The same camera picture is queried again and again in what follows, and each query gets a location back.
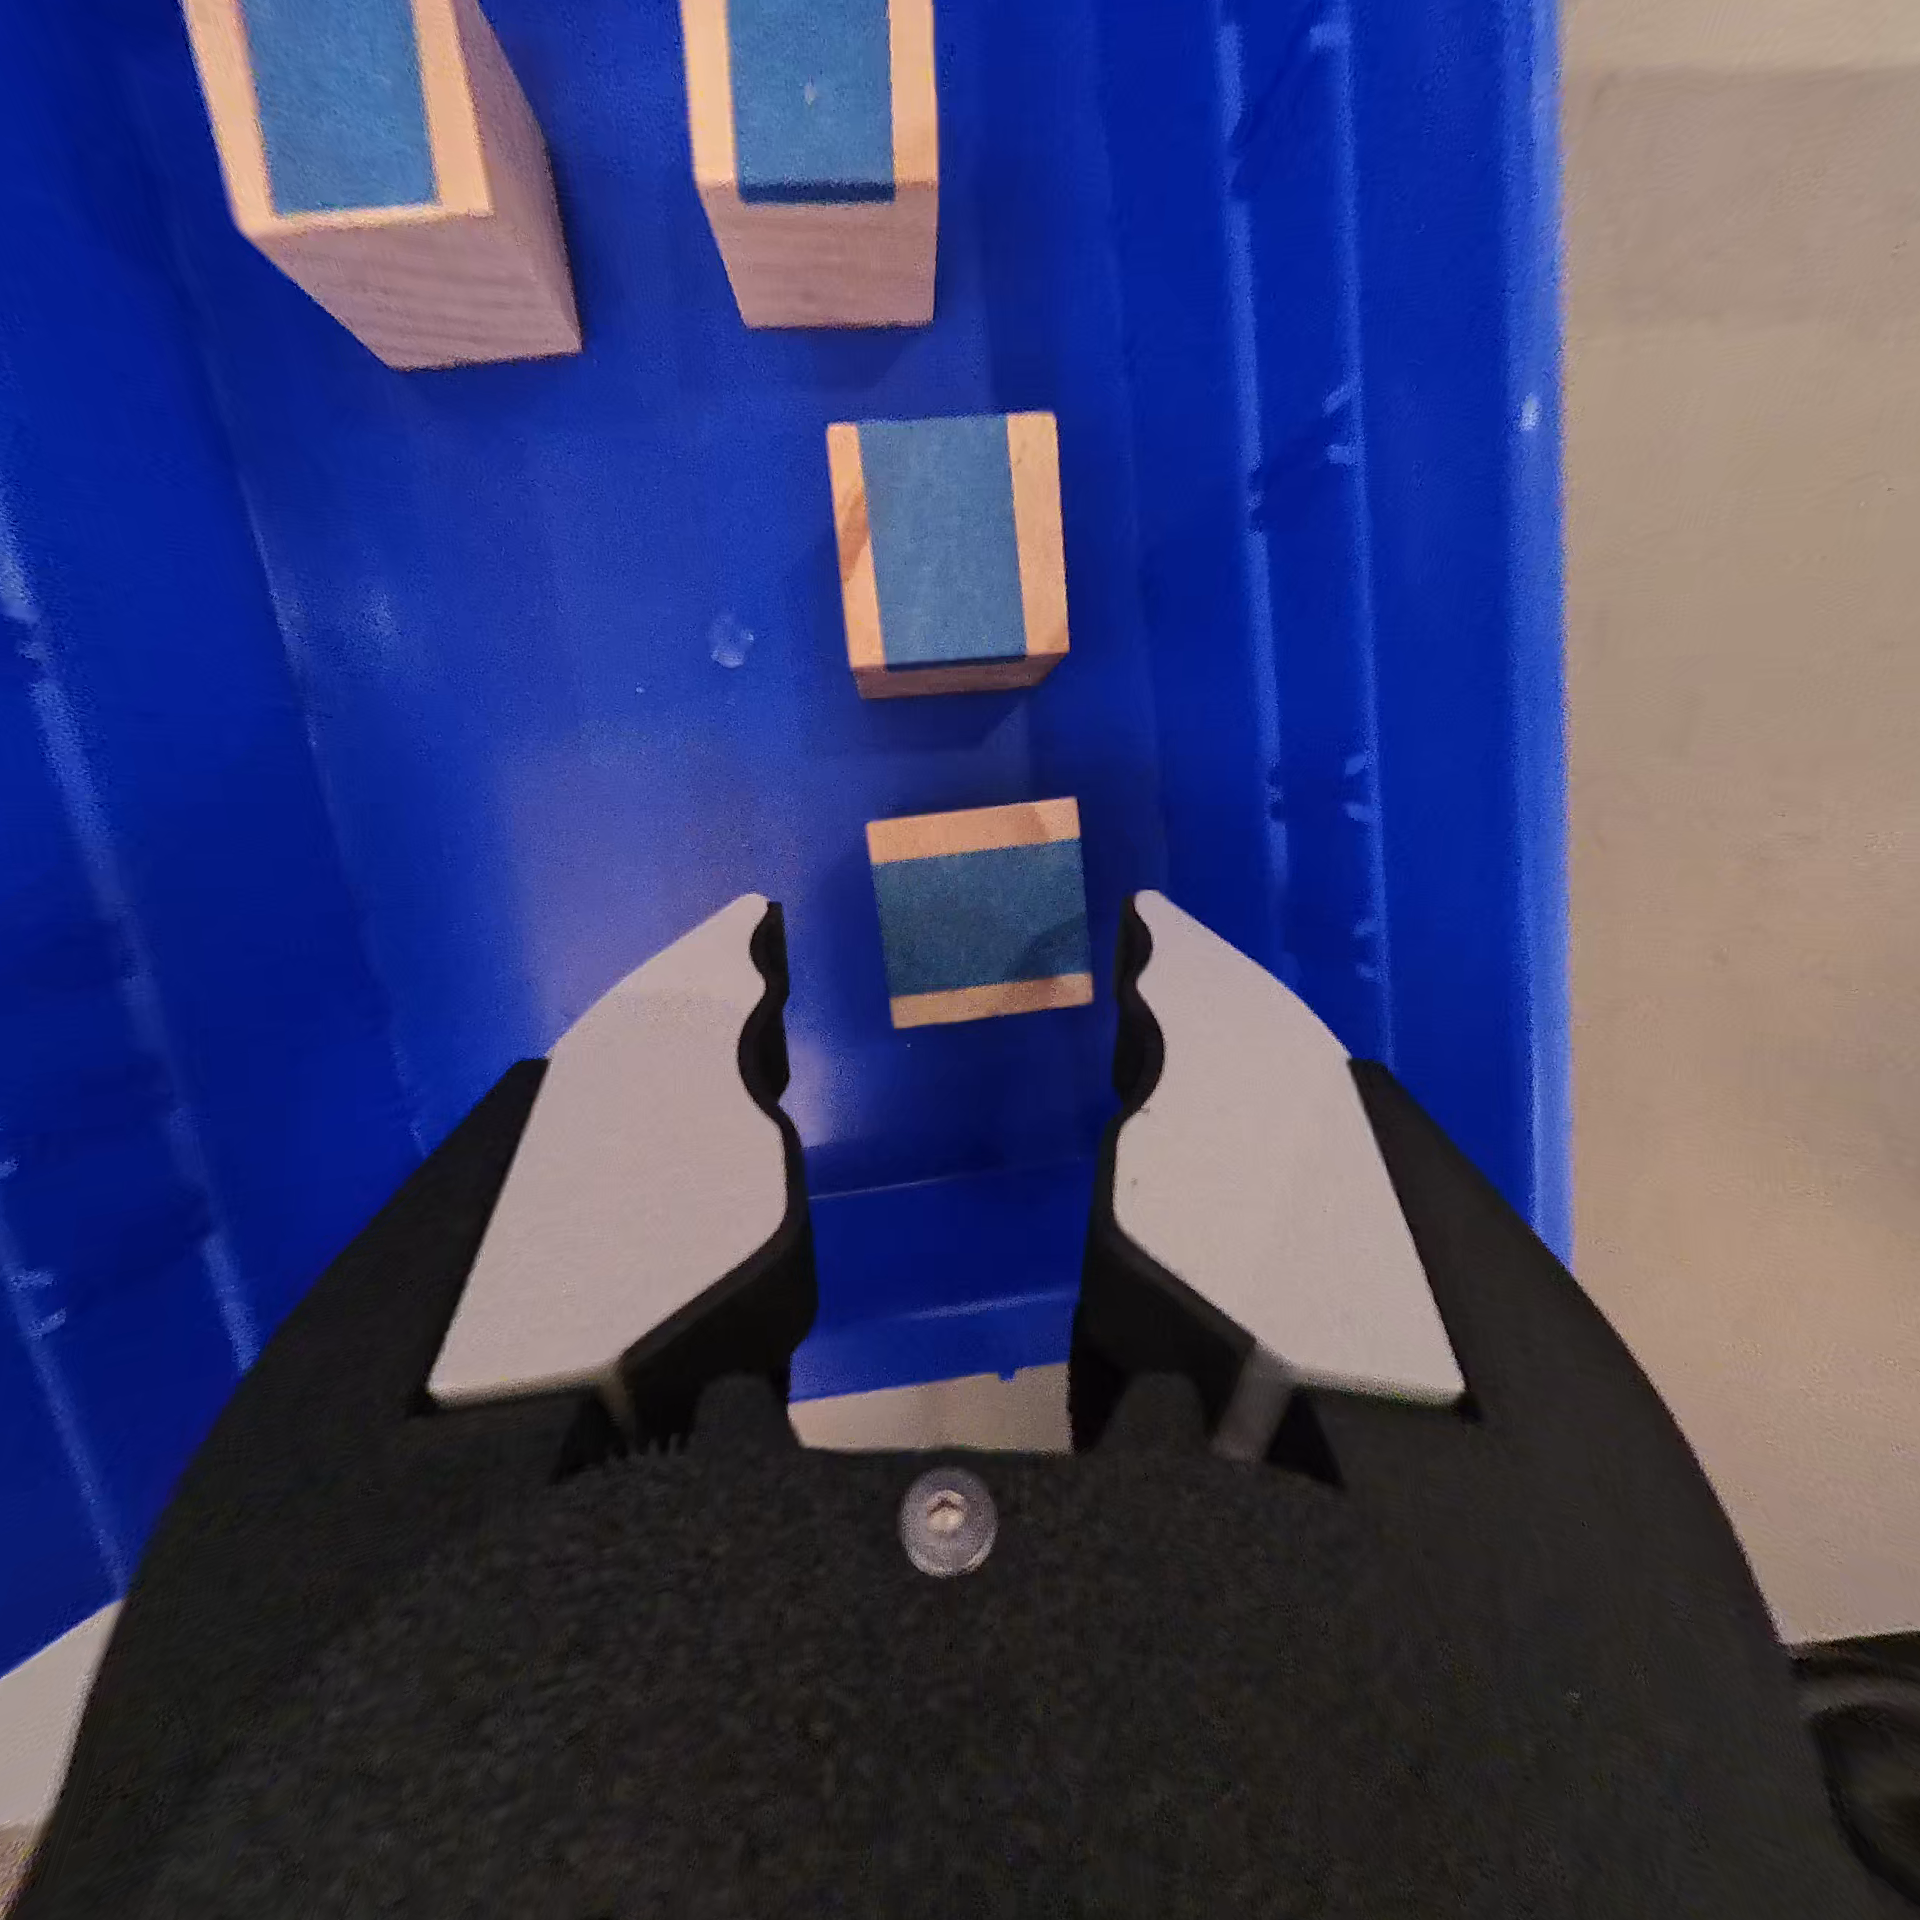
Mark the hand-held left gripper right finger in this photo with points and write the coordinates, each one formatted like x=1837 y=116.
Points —
x=1275 y=1201

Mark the blue plastic bin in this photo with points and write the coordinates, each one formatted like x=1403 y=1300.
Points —
x=450 y=676

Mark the person's legs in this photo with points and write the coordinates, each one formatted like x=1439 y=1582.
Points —
x=1867 y=1770

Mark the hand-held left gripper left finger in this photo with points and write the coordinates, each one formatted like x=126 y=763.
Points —
x=630 y=1186

